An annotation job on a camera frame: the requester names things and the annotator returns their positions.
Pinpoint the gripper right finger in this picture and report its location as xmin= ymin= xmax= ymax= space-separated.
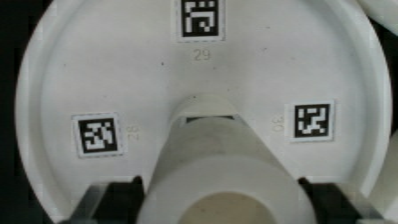
xmin=297 ymin=177 xmax=381 ymax=224

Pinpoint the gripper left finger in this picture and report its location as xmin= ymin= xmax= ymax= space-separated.
xmin=68 ymin=176 xmax=146 ymax=224

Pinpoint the white cylindrical table leg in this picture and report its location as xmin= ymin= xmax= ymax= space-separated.
xmin=134 ymin=113 xmax=321 ymax=224

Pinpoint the white round table top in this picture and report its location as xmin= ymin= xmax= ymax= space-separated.
xmin=17 ymin=0 xmax=392 ymax=224

